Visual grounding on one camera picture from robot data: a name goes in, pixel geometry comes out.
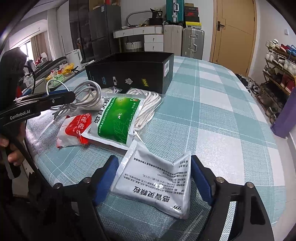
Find wooden shoe rack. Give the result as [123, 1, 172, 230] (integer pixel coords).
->
[255, 39, 295, 124]

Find green white medicine bag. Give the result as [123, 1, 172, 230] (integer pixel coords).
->
[82, 93, 145, 150]

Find teal checkered tablecloth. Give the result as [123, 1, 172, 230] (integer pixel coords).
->
[26, 57, 286, 240]

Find grey white cable bundle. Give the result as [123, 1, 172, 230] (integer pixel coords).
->
[46, 79, 103, 120]

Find wooden door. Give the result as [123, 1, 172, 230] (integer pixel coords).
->
[210, 0, 257, 76]

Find grey low cabinet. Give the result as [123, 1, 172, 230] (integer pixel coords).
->
[18, 60, 94, 95]

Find red white balloon bag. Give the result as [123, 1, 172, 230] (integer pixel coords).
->
[56, 113, 92, 148]

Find white drawer desk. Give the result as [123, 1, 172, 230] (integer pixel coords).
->
[113, 26, 164, 52]

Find person's left hand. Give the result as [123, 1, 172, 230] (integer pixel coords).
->
[1, 122, 26, 166]

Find white medicine sachet bag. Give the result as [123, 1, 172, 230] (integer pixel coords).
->
[110, 141, 191, 219]

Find striped white rope bag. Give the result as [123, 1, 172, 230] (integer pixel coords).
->
[127, 88, 164, 141]

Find white electric kettle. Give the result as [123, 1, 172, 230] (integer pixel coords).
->
[66, 49, 83, 70]

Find stacked shoe boxes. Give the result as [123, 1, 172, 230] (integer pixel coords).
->
[184, 3, 202, 29]

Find dark grey refrigerator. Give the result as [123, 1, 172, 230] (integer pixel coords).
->
[88, 4, 121, 60]

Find woven laundry basket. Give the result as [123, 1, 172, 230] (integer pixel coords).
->
[124, 41, 143, 52]

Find beige suitcase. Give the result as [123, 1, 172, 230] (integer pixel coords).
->
[164, 25, 183, 56]

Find silver suitcase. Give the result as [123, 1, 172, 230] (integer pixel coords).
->
[182, 28, 205, 60]

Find purple bag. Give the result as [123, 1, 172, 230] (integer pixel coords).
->
[271, 88, 296, 138]

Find black cardboard box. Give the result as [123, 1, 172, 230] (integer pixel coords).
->
[85, 52, 174, 94]

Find teal suitcase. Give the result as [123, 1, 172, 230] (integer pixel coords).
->
[166, 0, 185, 24]

